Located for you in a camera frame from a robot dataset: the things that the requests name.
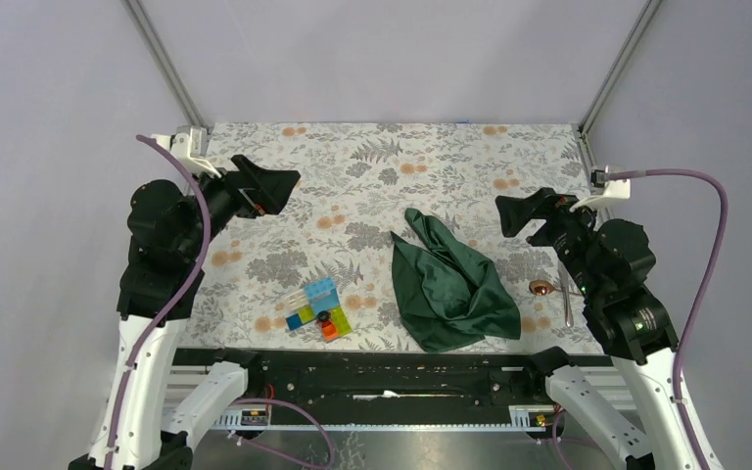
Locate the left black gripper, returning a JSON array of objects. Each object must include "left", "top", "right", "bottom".
[{"left": 178, "top": 153, "right": 302, "bottom": 258}]

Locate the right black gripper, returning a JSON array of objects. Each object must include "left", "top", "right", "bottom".
[{"left": 492, "top": 184, "right": 605, "bottom": 298}]

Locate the dark green cloth napkin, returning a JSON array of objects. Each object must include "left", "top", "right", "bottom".
[{"left": 391, "top": 208, "right": 522, "bottom": 353}]

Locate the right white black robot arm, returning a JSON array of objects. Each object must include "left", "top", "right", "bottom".
[{"left": 495, "top": 188, "right": 723, "bottom": 469}]

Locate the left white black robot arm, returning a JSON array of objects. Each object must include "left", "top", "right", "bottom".
[{"left": 69, "top": 155, "right": 301, "bottom": 469}]

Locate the copper spoon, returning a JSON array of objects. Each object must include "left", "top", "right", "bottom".
[{"left": 528, "top": 279, "right": 582, "bottom": 297}]

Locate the floral patterned table mat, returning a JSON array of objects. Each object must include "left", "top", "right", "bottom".
[{"left": 180, "top": 122, "right": 601, "bottom": 354}]

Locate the silver table knife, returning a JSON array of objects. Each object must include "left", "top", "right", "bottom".
[{"left": 558, "top": 262, "right": 575, "bottom": 329}]

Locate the colourful toy brick assembly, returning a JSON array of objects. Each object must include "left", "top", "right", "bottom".
[{"left": 282, "top": 277, "right": 353, "bottom": 343}]

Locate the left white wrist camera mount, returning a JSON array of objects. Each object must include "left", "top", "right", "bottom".
[{"left": 151, "top": 125, "right": 221, "bottom": 177}]

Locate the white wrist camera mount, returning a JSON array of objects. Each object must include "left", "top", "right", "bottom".
[
  {"left": 570, "top": 165, "right": 631, "bottom": 212},
  {"left": 151, "top": 125, "right": 221, "bottom": 177}
]

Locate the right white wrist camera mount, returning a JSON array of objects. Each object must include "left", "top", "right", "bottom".
[{"left": 570, "top": 165, "right": 631, "bottom": 212}]

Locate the left aluminium frame post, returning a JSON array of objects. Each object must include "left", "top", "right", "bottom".
[{"left": 120, "top": 0, "right": 209, "bottom": 127}]

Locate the aluminium frame post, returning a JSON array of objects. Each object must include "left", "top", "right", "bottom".
[
  {"left": 579, "top": 0, "right": 665, "bottom": 136},
  {"left": 120, "top": 0, "right": 209, "bottom": 127}
]

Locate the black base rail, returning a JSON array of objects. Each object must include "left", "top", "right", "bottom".
[{"left": 173, "top": 348, "right": 555, "bottom": 427}]

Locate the right aluminium frame post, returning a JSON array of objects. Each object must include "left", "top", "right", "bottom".
[{"left": 579, "top": 0, "right": 665, "bottom": 136}]

